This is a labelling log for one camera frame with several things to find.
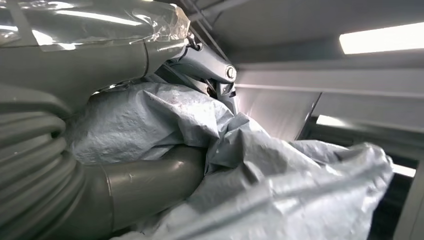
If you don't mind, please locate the grey courier bag parcel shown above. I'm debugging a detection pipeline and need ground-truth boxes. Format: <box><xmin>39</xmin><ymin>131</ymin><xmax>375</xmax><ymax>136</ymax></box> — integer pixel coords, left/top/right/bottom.
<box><xmin>66</xmin><ymin>81</ymin><xmax>395</xmax><ymax>240</ymax></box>

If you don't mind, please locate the bright ceiling light panel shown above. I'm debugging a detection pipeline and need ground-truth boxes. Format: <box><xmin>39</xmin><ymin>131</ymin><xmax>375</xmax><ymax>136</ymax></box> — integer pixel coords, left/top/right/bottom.
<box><xmin>338</xmin><ymin>21</ymin><xmax>424</xmax><ymax>56</ymax></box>

